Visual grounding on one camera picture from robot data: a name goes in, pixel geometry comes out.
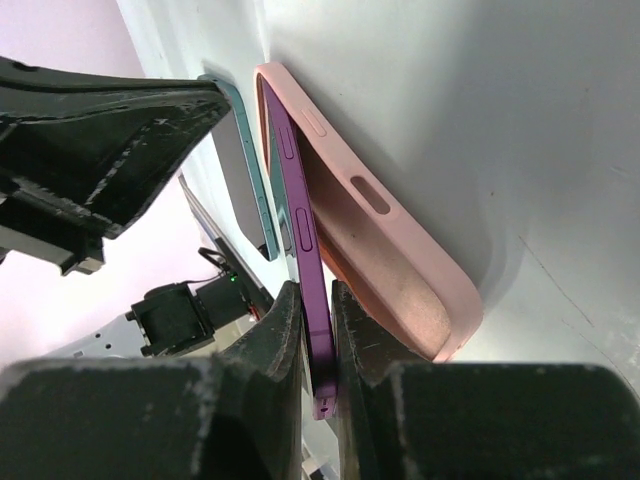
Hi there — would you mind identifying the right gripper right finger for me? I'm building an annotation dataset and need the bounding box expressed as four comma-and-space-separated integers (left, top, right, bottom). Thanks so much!
332, 281, 639, 479

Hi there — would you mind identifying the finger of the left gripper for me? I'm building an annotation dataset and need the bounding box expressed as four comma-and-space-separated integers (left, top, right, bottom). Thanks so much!
1, 58, 230, 275

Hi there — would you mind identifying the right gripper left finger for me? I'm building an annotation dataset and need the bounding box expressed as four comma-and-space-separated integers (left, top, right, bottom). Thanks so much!
1, 282, 302, 479

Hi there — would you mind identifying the pink phone case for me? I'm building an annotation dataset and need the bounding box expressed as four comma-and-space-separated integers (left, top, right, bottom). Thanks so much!
254, 62, 483, 362

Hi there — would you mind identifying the black phone purple frame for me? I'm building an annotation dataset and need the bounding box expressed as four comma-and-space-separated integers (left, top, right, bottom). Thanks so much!
258, 79, 338, 420

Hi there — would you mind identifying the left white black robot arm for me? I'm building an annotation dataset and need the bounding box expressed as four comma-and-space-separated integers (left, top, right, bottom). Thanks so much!
1, 58, 277, 358

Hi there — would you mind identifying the black phone teal frame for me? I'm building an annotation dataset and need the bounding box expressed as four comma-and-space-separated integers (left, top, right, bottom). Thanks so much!
199, 74, 279, 261

